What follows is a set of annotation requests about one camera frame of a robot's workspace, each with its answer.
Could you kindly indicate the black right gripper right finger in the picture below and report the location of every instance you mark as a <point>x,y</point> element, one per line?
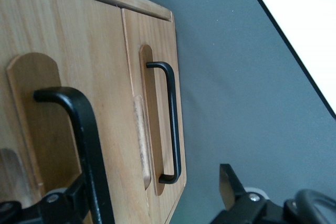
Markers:
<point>233,197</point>

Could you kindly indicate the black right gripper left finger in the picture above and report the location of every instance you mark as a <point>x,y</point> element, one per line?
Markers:
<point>60,205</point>

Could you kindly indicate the wooden drawer closed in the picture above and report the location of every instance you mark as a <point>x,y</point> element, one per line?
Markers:
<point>157,35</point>

